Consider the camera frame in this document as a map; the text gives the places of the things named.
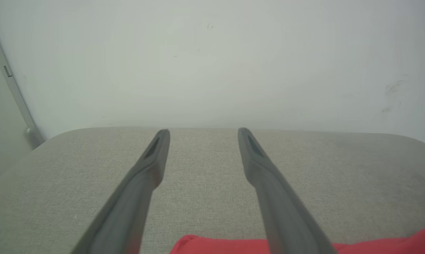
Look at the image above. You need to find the red and white basketball jersey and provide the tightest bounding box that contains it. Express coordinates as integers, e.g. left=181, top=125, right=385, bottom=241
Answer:
left=169, top=227, right=425, bottom=254

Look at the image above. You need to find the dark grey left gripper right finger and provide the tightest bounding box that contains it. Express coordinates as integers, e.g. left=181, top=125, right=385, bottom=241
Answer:
left=237, top=127, right=337, bottom=254

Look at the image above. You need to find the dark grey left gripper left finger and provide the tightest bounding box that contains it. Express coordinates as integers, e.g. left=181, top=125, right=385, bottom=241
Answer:
left=71, top=129, right=171, bottom=254

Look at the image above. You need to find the grey metal frame strip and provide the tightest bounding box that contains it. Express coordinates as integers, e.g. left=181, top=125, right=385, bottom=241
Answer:
left=0, top=12, right=45, bottom=150

